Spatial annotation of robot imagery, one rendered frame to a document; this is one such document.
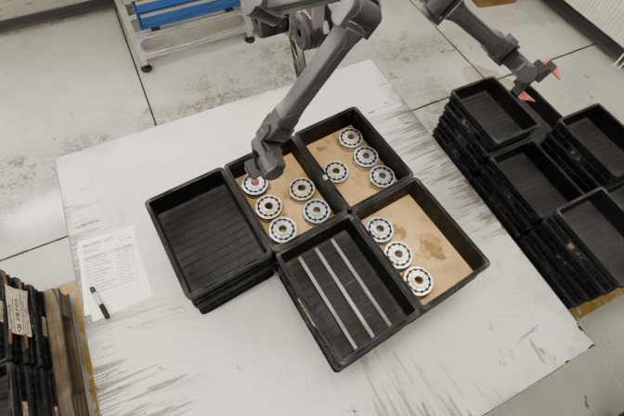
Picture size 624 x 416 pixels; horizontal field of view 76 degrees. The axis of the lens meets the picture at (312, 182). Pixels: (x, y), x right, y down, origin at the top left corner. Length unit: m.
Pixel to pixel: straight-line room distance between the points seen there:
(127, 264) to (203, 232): 0.33
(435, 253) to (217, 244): 0.78
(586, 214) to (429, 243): 1.02
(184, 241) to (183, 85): 1.84
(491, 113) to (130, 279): 1.99
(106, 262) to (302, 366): 0.82
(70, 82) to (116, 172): 1.67
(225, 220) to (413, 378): 0.85
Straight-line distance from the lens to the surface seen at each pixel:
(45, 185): 2.97
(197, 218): 1.54
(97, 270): 1.72
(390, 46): 3.48
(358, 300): 1.40
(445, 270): 1.51
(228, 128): 1.92
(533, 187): 2.43
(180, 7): 3.12
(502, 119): 2.49
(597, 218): 2.36
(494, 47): 1.38
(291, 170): 1.60
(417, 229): 1.54
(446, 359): 1.57
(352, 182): 1.58
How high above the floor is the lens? 2.17
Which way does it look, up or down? 59 degrees down
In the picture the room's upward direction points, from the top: 4 degrees clockwise
